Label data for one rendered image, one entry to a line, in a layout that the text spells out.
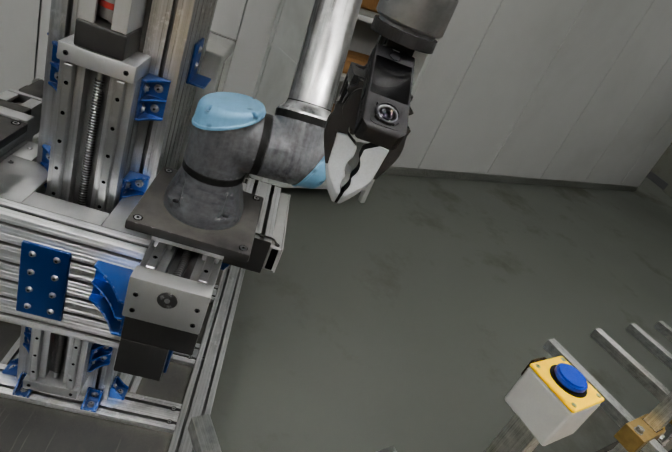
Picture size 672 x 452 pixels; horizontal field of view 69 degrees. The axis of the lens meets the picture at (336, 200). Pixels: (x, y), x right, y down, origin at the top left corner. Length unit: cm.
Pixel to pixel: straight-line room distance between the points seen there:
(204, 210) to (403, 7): 55
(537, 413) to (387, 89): 43
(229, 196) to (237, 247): 10
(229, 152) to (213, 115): 7
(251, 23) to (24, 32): 116
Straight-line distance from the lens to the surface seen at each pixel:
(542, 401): 69
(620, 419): 148
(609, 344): 173
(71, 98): 105
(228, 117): 85
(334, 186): 57
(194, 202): 92
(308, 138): 88
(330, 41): 92
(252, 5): 310
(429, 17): 51
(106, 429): 164
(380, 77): 50
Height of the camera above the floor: 157
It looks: 27 degrees down
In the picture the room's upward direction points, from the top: 23 degrees clockwise
